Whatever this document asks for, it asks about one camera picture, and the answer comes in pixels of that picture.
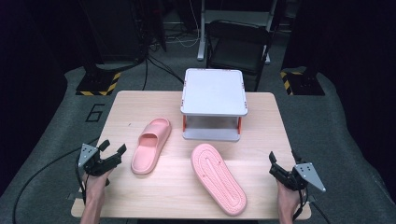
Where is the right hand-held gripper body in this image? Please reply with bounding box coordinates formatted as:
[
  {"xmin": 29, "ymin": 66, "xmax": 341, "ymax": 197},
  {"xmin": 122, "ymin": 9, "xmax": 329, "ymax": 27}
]
[{"xmin": 269, "ymin": 162, "xmax": 327, "ymax": 193}]

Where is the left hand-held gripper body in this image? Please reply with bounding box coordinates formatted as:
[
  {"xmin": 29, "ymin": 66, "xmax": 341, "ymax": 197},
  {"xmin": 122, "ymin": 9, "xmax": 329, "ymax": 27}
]
[{"xmin": 78, "ymin": 143, "xmax": 123, "ymax": 177}]

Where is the pink slipper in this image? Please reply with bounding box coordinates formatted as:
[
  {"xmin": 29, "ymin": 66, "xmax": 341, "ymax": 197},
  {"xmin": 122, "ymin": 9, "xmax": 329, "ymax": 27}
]
[
  {"xmin": 130, "ymin": 117, "xmax": 173, "ymax": 175},
  {"xmin": 190, "ymin": 143, "xmax": 248, "ymax": 217}
]

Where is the white two-tier shoe rack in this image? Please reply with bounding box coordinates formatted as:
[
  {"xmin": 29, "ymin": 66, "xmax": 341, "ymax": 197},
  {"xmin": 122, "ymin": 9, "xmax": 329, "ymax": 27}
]
[{"xmin": 179, "ymin": 67, "xmax": 249, "ymax": 143}]

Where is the person's left hand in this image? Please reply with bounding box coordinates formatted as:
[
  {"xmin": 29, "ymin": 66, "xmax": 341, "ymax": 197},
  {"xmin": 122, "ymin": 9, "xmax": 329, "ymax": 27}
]
[{"xmin": 81, "ymin": 170, "xmax": 112, "ymax": 201}]

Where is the person's right hand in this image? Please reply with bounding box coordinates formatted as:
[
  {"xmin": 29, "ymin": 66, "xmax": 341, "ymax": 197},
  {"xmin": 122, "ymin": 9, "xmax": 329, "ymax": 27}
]
[{"xmin": 276, "ymin": 181, "xmax": 303, "ymax": 215}]

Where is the black yellow striped stand base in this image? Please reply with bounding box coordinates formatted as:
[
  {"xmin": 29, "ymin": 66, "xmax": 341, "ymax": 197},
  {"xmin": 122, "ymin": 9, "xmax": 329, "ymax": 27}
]
[
  {"xmin": 75, "ymin": 70, "xmax": 122, "ymax": 97},
  {"xmin": 279, "ymin": 68, "xmax": 327, "ymax": 97}
]

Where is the black folding chair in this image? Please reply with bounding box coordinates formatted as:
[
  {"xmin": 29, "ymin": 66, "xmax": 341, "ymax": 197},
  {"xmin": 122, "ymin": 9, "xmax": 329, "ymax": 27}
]
[{"xmin": 205, "ymin": 20, "xmax": 273, "ymax": 93}]

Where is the black equipment cabinet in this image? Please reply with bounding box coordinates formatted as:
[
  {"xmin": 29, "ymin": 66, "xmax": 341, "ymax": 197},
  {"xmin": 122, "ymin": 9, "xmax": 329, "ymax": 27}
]
[{"xmin": 78, "ymin": 0, "xmax": 148, "ymax": 64}]

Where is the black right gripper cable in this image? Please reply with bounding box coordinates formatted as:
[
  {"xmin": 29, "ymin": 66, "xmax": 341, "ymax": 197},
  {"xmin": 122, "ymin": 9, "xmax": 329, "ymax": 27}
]
[{"xmin": 291, "ymin": 186, "xmax": 332, "ymax": 224}]

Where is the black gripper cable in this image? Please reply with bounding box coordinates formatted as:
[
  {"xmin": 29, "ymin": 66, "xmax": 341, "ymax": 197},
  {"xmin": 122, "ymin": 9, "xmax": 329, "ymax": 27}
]
[
  {"xmin": 11, "ymin": 136, "xmax": 101, "ymax": 224},
  {"xmin": 291, "ymin": 186, "xmax": 332, "ymax": 224}
]

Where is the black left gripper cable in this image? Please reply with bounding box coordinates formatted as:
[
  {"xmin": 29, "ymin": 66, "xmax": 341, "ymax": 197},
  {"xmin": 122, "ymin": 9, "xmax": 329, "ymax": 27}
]
[{"xmin": 11, "ymin": 136, "xmax": 101, "ymax": 224}]

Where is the black floor cable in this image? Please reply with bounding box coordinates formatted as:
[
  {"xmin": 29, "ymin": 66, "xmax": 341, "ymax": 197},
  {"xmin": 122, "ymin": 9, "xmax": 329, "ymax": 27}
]
[{"xmin": 141, "ymin": 46, "xmax": 185, "ymax": 91}]

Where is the white floor cable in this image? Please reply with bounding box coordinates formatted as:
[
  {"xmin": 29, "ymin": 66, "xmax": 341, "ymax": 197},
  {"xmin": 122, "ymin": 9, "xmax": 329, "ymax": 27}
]
[{"xmin": 166, "ymin": 0, "xmax": 201, "ymax": 49}]

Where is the white metal desk frame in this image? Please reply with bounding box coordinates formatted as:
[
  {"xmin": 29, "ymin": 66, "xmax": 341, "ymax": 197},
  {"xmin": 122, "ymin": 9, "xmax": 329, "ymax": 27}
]
[{"xmin": 196, "ymin": 0, "xmax": 278, "ymax": 65}]

